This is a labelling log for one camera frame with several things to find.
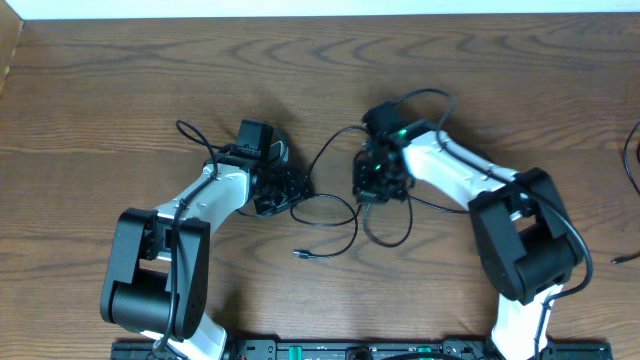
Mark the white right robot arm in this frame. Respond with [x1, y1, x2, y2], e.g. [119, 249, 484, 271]
[353, 102, 592, 359]

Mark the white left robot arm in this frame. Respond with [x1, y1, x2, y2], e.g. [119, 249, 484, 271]
[100, 120, 310, 360]

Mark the brown cardboard panel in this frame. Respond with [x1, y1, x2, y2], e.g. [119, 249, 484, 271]
[0, 0, 24, 90]

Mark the black left camera cable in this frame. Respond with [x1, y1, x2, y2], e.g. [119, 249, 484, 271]
[152, 118, 241, 359]

